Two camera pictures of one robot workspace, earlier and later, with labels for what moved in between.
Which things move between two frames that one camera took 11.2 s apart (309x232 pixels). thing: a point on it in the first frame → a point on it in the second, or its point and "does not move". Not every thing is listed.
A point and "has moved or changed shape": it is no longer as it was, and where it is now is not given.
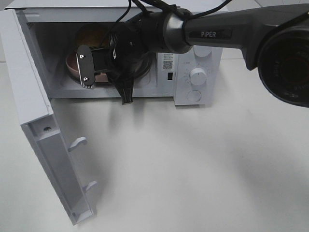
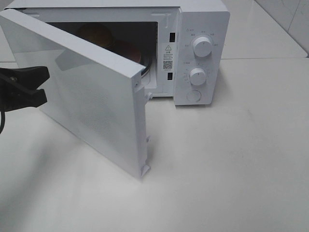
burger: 94,35 does not move
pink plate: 72,64 has moved or changed shape
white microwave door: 35,114 → 99,94
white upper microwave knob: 202,50 does not move
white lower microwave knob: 198,76 does not move
